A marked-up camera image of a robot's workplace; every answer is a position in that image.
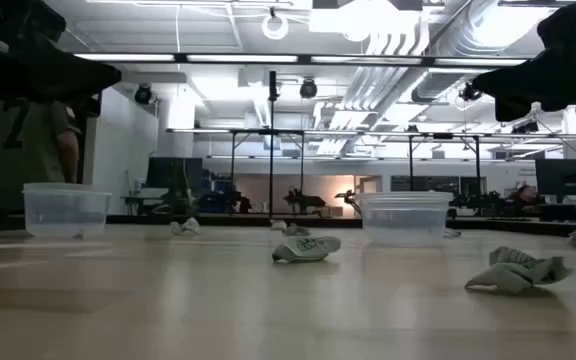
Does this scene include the white coiled cable ring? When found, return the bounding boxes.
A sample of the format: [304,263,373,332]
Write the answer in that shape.
[260,12,290,42]

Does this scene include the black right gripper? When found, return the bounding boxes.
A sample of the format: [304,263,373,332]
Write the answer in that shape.
[471,47,576,123]

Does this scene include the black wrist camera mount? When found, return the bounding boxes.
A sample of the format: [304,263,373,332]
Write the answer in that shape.
[0,0,68,51]
[536,0,576,64]

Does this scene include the LED light strip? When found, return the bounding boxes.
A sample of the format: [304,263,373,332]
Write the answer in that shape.
[74,53,176,63]
[186,54,300,64]
[310,55,424,65]
[433,57,527,67]

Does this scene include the person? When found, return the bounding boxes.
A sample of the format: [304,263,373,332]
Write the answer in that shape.
[514,183,541,207]
[0,96,84,212]

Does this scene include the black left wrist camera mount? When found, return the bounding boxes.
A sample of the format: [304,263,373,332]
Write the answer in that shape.
[0,0,68,51]

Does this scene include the clear plastic bin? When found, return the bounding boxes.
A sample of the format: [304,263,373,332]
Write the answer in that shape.
[22,182,113,238]
[354,191,455,248]

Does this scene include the black vertical pole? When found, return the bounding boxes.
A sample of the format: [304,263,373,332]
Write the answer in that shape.
[267,69,281,219]

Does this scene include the black round ceiling lamp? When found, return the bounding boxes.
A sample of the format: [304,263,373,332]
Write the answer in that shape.
[133,83,155,106]
[298,77,319,100]
[459,82,484,103]

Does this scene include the blue storage crates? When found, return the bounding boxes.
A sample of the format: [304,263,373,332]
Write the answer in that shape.
[199,171,235,214]

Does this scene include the black computer monitor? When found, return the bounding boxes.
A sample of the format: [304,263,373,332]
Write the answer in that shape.
[145,156,205,191]
[534,158,576,198]

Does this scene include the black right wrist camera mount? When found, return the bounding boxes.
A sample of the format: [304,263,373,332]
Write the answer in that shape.
[536,0,576,64]

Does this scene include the black table border rail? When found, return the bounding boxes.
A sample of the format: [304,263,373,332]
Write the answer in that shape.
[104,213,576,242]

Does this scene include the black overhead frame beam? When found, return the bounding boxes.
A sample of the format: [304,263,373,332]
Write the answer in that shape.
[70,51,532,70]

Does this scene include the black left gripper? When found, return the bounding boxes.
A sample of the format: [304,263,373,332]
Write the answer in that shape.
[0,42,123,119]

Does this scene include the black metal rig frame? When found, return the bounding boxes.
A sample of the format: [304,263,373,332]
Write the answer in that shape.
[407,132,483,198]
[228,128,307,218]

